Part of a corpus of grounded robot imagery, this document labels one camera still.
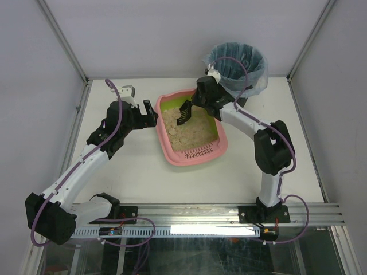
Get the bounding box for black litter scoop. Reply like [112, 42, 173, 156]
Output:
[177, 100, 193, 126]

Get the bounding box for pink green litter box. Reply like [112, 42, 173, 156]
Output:
[154, 90, 228, 167]

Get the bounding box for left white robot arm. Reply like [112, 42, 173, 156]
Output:
[25, 97, 158, 245]

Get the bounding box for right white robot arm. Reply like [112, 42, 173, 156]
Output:
[192, 76, 295, 225]

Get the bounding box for beige cat litter pellets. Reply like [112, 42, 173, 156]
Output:
[162, 106, 217, 151]

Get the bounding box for black trash bin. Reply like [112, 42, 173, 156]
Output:
[234, 97, 248, 108]

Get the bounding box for blue plastic bin liner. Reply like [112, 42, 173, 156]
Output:
[203, 42, 269, 98]

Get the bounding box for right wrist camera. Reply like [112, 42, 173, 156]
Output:
[205, 65, 221, 84]

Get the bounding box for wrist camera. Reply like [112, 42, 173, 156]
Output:
[117, 85, 137, 107]
[205, 65, 221, 84]

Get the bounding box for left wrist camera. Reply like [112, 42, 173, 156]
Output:
[117, 85, 137, 107]

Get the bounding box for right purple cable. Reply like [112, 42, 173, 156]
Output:
[212, 56, 310, 245]

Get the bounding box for purple cable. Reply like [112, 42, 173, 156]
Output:
[30, 78, 125, 247]
[212, 56, 310, 245]

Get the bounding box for white slotted cable duct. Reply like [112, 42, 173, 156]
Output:
[72, 225, 260, 239]

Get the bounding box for left aluminium frame post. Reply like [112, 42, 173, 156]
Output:
[36, 0, 88, 84]

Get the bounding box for aluminium frame post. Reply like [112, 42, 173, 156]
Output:
[36, 0, 88, 84]
[287, 0, 338, 80]

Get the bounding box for aluminium mounting rail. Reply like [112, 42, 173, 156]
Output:
[85, 202, 343, 227]

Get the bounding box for right aluminium frame post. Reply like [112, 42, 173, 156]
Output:
[287, 0, 338, 80]

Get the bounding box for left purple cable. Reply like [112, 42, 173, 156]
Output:
[30, 78, 125, 247]

